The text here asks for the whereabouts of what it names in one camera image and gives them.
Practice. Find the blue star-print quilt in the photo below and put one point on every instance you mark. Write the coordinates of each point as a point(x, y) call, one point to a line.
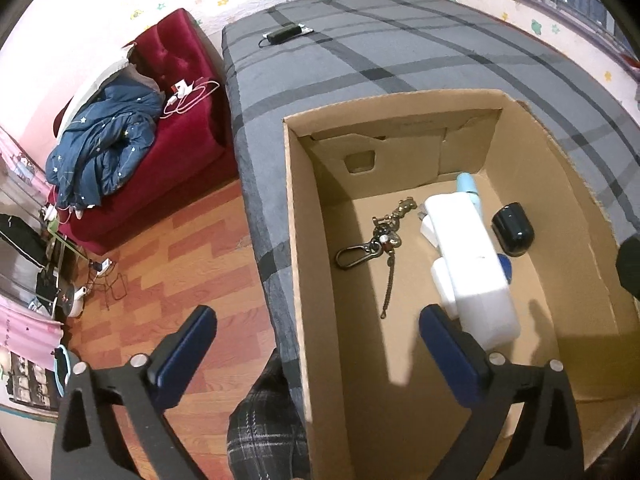
point(100, 150)

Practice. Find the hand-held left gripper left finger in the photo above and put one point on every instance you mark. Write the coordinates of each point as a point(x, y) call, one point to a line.
point(182, 355)

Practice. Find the black glossy cup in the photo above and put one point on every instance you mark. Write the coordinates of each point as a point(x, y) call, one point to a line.
point(512, 230)

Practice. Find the grey plaid bed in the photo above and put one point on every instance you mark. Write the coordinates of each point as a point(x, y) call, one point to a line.
point(400, 35)

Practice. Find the brown cardboard box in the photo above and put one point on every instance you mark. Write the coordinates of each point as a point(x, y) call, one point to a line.
point(350, 340)

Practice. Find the red velvet sofa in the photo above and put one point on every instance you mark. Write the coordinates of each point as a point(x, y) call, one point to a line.
point(190, 160)

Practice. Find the light blue tube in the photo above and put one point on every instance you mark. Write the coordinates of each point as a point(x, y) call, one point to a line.
point(467, 187)

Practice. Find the person's plaid trouser leg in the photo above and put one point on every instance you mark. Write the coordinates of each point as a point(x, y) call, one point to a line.
point(265, 430)

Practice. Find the large white charger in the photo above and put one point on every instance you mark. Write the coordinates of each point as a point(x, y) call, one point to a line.
point(444, 285)

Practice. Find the light blue basin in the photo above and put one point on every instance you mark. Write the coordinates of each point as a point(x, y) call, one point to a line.
point(62, 360)

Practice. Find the small glass side table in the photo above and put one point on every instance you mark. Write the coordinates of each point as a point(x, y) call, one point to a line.
point(55, 232)

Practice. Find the black bag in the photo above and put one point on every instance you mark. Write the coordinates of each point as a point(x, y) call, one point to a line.
point(20, 237)

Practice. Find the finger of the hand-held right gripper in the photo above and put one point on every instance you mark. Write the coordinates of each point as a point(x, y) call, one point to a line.
point(631, 267)

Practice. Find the white floor appliance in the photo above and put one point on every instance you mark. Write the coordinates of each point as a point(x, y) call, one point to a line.
point(75, 305)

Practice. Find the black power adapter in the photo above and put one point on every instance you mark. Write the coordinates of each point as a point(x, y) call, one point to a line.
point(282, 35)

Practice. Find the white rectangular box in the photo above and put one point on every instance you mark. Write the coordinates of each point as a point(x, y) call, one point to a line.
point(475, 260)

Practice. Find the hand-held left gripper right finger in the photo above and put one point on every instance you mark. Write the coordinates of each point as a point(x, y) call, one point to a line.
point(450, 355)

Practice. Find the white floor power strip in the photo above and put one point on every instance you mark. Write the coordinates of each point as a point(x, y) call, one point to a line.
point(104, 266)

